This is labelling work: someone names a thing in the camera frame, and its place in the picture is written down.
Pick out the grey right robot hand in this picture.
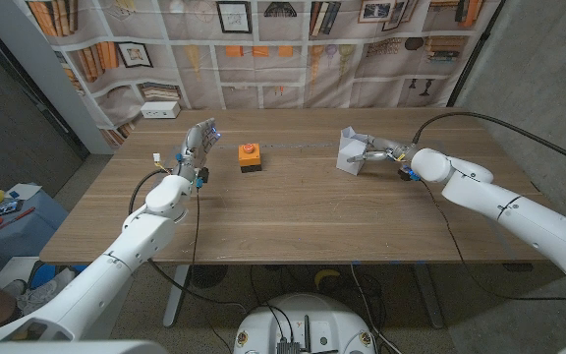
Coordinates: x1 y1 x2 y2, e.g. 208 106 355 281
346 135 420 171

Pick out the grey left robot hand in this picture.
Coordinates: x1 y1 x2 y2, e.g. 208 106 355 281
174 116 221 184

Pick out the white milk carton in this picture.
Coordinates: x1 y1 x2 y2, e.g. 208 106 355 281
335 126 370 176

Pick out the orange block with red button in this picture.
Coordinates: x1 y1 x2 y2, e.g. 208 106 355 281
237 143 263 174

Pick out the white power strip box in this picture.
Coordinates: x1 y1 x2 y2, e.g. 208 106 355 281
140 100 182 120

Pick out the printed bookshelf backdrop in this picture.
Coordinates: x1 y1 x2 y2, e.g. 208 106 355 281
25 0 503 148

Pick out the black backdrop stand pole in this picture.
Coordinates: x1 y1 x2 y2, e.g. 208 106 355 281
447 0 508 107

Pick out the black floor fan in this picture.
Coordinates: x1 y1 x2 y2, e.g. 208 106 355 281
189 265 229 289

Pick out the yellow banana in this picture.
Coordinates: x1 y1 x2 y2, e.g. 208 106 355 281
313 268 342 290

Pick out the white table leg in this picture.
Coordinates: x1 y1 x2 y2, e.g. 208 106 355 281
162 264 191 329
413 264 445 329

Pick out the white paper sheet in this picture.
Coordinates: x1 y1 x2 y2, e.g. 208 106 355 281
6 183 43 201

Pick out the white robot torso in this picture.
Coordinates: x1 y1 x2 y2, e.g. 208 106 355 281
232 293 376 354

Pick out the blue side table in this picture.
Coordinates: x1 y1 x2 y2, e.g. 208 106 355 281
0 184 71 269

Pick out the red pen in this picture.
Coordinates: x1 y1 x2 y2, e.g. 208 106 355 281
0 206 36 240

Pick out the blue floor item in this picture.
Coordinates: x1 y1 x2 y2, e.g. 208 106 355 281
31 265 87 289

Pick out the smartphone with colourful screen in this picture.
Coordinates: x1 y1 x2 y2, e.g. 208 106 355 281
0 199 25 221

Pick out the white sneaker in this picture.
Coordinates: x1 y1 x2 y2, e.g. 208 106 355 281
17 279 76 311

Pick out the white connector with yellow wires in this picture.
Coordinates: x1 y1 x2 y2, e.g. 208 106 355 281
151 151 171 174

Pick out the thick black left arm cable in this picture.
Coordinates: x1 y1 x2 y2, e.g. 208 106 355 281
128 168 248 316

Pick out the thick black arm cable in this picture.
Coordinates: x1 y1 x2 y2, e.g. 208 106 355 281
128 168 248 316
410 111 566 174

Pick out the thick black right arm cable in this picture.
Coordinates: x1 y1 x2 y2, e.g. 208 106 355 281
410 111 566 174

